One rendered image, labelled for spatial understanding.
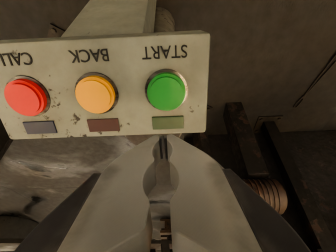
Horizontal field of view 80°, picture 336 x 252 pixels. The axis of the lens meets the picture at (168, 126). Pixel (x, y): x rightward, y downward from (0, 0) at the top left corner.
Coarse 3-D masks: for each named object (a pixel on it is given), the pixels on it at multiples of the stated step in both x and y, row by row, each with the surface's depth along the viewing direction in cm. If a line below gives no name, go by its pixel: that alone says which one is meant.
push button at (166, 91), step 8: (168, 72) 20; (152, 80) 20; (160, 80) 20; (168, 80) 20; (176, 80) 20; (152, 88) 20; (160, 88) 20; (168, 88) 20; (176, 88) 20; (184, 88) 21; (152, 96) 21; (160, 96) 21; (168, 96) 21; (176, 96) 21; (184, 96) 21; (152, 104) 22; (160, 104) 21; (168, 104) 21; (176, 104) 21
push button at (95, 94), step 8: (80, 80) 20; (88, 80) 20; (96, 80) 20; (104, 80) 21; (80, 88) 20; (88, 88) 20; (96, 88) 20; (104, 88) 20; (112, 88) 21; (80, 96) 21; (88, 96) 21; (96, 96) 21; (104, 96) 21; (112, 96) 21; (80, 104) 22; (88, 104) 21; (96, 104) 21; (104, 104) 21; (96, 112) 22
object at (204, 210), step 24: (168, 144) 12; (192, 168) 9; (216, 168) 9; (192, 192) 8; (216, 192) 8; (192, 216) 7; (216, 216) 7; (240, 216) 7; (192, 240) 6; (216, 240) 6; (240, 240) 6
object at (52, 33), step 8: (48, 32) 75; (56, 32) 75; (0, 120) 48; (0, 128) 47; (0, 136) 46; (8, 136) 47; (200, 136) 89; (0, 144) 45; (8, 144) 49; (200, 144) 86; (208, 144) 89; (0, 152) 45; (208, 152) 86
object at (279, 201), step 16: (224, 112) 105; (240, 112) 96; (240, 128) 90; (240, 144) 84; (256, 144) 83; (240, 160) 82; (256, 160) 78; (240, 176) 83; (256, 176) 76; (256, 192) 69; (272, 192) 69
